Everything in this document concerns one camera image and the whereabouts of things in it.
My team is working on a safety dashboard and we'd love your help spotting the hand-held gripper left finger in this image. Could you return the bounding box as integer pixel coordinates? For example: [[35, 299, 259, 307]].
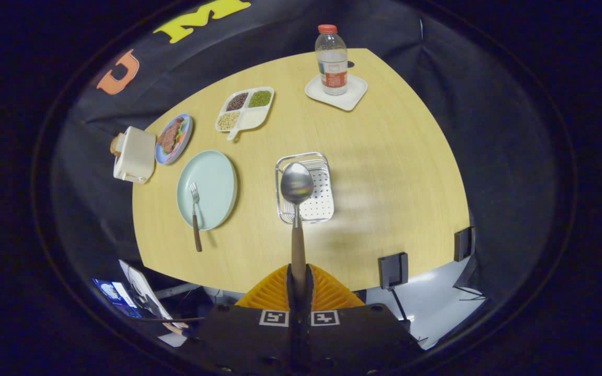
[[189, 264, 302, 376]]

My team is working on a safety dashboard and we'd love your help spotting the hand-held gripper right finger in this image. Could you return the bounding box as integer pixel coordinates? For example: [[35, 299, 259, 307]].
[[301, 264, 422, 376]]

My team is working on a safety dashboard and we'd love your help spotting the fork with wooden handle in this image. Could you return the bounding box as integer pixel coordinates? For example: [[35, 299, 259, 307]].
[[189, 182, 203, 252]]

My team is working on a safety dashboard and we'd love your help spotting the spoon with wooden handle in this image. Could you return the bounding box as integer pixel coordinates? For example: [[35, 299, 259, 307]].
[[280, 162, 315, 293]]

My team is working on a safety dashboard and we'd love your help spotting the metal perforated basket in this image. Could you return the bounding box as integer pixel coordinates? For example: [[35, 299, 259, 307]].
[[275, 152, 335, 225]]

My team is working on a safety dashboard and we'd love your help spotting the light green plate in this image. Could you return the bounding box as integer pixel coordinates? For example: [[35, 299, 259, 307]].
[[176, 150, 238, 231]]

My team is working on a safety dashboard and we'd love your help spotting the white paper sheet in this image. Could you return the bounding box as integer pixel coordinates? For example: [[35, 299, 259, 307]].
[[119, 260, 173, 322]]

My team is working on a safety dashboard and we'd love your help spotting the blue lit screen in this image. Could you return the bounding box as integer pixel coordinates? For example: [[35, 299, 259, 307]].
[[92, 278, 142, 318]]

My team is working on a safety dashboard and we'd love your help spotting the white divided tray with beans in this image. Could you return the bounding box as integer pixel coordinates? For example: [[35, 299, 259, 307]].
[[215, 87, 275, 142]]

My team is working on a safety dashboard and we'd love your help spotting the blue plate with steak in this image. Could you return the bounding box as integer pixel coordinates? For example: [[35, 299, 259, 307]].
[[155, 113, 194, 166]]

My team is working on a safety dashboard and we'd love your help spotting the white square coaster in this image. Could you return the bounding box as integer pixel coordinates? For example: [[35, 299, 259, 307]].
[[305, 74, 368, 112]]

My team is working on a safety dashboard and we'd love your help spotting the cream toaster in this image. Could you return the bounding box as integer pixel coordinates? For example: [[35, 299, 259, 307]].
[[113, 126, 156, 184]]

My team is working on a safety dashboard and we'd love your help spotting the clear bottle with red cap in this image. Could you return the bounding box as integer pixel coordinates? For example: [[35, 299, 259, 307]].
[[315, 24, 349, 96]]

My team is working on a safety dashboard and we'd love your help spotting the black table bracket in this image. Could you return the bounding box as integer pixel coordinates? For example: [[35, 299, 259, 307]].
[[378, 252, 409, 289], [454, 226, 475, 262]]

